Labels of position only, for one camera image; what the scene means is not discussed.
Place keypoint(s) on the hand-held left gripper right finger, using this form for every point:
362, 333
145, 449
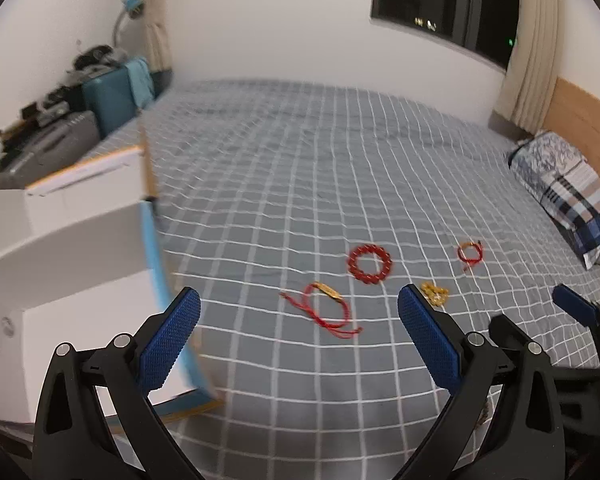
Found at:
427, 332

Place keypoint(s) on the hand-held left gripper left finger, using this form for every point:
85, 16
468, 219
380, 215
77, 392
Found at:
172, 332

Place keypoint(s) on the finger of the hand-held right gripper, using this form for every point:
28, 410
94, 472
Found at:
575, 306
505, 327

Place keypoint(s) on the white cardboard box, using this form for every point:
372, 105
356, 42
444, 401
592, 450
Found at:
75, 240

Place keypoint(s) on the blue patterned pillow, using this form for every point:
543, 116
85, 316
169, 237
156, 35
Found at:
565, 185

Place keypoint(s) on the wooden headboard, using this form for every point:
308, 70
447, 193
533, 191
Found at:
580, 110

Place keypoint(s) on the bed with grey checked sheet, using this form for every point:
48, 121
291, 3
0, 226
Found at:
290, 175

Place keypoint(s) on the grey suitcase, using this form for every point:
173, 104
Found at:
50, 147

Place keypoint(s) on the teal suitcase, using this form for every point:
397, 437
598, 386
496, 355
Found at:
107, 100

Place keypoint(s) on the blue towel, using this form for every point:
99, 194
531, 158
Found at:
141, 80

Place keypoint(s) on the beige curtain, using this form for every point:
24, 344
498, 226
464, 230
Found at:
535, 50
159, 45

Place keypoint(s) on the pile of dark clutter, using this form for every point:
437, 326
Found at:
97, 57

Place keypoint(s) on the blue desk lamp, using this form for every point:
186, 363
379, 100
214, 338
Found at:
130, 7

